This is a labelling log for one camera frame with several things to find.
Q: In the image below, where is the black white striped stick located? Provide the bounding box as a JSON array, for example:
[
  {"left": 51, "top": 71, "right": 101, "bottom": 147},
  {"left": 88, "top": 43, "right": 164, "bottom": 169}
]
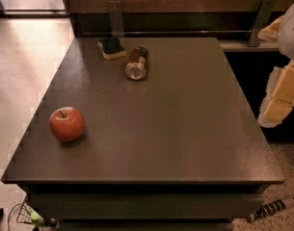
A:
[{"left": 247, "top": 194, "right": 294, "bottom": 223}]

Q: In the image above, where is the right metal shelf bracket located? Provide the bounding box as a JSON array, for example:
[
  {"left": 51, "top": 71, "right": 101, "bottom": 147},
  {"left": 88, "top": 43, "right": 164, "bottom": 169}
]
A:
[{"left": 247, "top": 0, "right": 277, "bottom": 47}]

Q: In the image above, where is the red apple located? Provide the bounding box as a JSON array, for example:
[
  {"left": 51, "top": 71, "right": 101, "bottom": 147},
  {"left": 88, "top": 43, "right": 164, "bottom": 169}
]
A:
[{"left": 49, "top": 107, "right": 85, "bottom": 142}]

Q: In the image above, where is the left metal shelf bracket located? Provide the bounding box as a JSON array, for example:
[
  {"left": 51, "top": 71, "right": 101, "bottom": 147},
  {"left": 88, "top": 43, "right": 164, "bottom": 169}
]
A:
[{"left": 108, "top": 0, "right": 124, "bottom": 37}]

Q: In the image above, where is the orange soda can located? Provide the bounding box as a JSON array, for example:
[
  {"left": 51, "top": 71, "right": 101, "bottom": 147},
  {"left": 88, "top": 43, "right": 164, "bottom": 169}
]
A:
[{"left": 125, "top": 45, "right": 148, "bottom": 81}]

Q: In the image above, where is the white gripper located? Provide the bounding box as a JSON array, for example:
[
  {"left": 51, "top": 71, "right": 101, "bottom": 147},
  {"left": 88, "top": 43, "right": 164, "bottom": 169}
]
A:
[{"left": 257, "top": 3, "right": 294, "bottom": 128}]

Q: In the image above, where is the yellow green sponge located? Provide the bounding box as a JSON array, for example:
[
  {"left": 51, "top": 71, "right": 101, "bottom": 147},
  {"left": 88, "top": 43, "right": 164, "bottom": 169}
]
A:
[{"left": 97, "top": 37, "right": 126, "bottom": 61}]

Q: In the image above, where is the wire basket with green item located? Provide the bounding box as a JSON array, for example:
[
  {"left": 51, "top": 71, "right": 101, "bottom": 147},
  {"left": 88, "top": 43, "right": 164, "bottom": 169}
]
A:
[{"left": 7, "top": 201, "right": 58, "bottom": 230}]

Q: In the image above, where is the metal shelf bracket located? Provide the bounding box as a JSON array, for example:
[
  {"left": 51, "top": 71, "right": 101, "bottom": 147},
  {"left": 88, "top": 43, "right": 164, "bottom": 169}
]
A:
[
  {"left": 108, "top": 0, "right": 124, "bottom": 37},
  {"left": 247, "top": 0, "right": 277, "bottom": 47}
]

